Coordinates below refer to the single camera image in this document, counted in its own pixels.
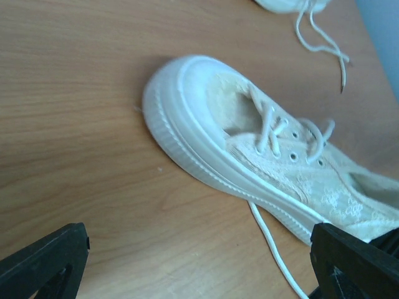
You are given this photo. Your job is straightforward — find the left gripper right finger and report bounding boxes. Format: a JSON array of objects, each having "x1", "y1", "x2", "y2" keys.
[{"x1": 309, "y1": 224, "x2": 398, "y2": 298}]

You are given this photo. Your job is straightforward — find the white lace sneaker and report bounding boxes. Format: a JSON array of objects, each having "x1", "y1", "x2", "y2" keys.
[
  {"x1": 254, "y1": 0, "x2": 355, "y2": 94},
  {"x1": 142, "y1": 55, "x2": 398, "y2": 298}
]

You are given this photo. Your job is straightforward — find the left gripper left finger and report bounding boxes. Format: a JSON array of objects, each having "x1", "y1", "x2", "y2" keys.
[{"x1": 1, "y1": 223, "x2": 90, "y2": 298}]

